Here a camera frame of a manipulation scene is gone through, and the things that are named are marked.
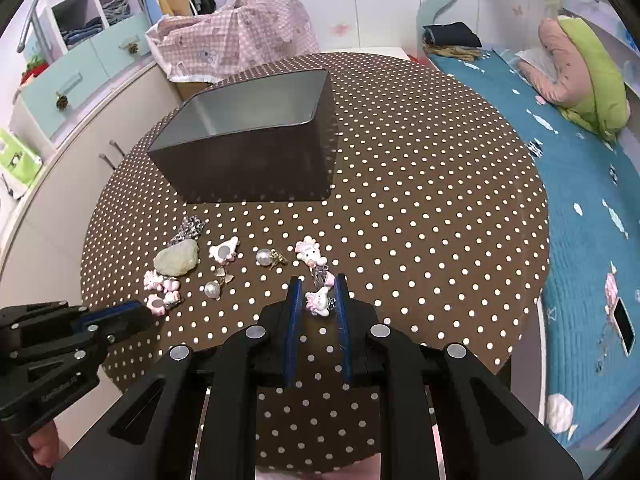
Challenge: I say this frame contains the large mint drawer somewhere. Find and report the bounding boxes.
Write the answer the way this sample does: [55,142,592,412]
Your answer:
[20,42,118,136]

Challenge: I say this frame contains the grey metal rail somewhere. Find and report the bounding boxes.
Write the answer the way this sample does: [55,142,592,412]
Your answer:
[17,0,51,53]

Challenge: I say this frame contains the folded light jeans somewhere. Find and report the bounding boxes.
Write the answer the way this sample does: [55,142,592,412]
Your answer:
[102,0,132,26]

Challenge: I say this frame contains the silver chain necklace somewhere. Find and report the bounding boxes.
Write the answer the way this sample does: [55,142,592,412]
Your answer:
[170,216,207,246]

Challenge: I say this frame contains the dark folded clothes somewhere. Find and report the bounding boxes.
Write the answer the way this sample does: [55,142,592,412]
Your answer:
[422,22,483,50]

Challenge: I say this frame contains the green package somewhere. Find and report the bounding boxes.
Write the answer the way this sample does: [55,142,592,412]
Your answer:
[0,129,43,188]

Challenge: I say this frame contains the small mint drawer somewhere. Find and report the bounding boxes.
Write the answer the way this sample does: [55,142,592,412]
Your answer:
[92,15,151,76]

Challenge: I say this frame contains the pink white cat charm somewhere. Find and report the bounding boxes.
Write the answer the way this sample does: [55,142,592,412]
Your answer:
[294,236,326,267]
[305,287,335,317]

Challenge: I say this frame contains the silver metal tin box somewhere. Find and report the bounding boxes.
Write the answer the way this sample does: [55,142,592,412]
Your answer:
[147,67,340,205]

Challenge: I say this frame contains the pink pillow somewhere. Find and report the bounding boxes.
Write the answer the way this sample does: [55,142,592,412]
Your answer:
[517,17,593,108]

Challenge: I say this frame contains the round polka dot table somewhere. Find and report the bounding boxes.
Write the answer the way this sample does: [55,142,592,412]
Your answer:
[80,51,551,476]

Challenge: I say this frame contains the white triangle charm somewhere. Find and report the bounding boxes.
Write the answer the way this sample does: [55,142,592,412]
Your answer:
[208,238,239,265]

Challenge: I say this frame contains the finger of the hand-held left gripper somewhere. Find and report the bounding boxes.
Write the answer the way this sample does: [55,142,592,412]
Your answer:
[0,300,145,335]
[10,305,154,362]

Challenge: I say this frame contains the black phone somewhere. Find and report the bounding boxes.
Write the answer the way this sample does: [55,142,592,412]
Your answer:
[612,297,636,356]

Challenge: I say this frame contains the red plush toy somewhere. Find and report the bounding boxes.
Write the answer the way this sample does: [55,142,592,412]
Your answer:
[22,55,48,81]

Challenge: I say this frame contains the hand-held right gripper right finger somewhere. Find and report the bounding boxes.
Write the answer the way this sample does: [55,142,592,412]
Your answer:
[332,274,585,480]

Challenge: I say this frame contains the white patterned pillow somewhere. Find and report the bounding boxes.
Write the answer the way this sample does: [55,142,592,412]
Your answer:
[515,49,553,78]

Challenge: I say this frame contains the pearl earring with gold clasp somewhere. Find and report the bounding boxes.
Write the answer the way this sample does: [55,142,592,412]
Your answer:
[204,269,235,300]
[256,248,289,270]

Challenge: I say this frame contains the green quilt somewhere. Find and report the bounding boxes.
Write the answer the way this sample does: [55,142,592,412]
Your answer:
[555,15,631,143]

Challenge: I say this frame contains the teal printed bed sheet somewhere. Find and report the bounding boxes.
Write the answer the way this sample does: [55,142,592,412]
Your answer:
[430,47,640,451]

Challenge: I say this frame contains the cardboard box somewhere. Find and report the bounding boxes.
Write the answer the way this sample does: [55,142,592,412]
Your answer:
[172,77,221,103]

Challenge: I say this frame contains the person's left hand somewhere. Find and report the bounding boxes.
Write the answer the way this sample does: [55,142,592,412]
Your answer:
[27,420,63,468]

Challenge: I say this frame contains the pink checked cloth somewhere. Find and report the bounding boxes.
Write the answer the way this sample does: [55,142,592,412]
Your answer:
[145,0,321,83]

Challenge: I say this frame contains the tan folded clothes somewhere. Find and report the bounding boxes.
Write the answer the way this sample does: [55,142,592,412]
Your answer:
[430,45,483,63]

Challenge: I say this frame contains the pale green jade stone pendant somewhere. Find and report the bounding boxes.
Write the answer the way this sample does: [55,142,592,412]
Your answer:
[153,240,201,277]

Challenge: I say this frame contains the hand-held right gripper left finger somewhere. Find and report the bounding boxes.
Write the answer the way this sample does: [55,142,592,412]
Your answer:
[50,275,307,480]

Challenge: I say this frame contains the beige cabinet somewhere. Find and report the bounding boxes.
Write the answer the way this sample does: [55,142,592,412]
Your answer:
[0,57,186,271]

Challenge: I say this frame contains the folded dark jeans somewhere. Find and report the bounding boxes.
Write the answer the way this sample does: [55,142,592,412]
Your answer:
[62,17,103,46]

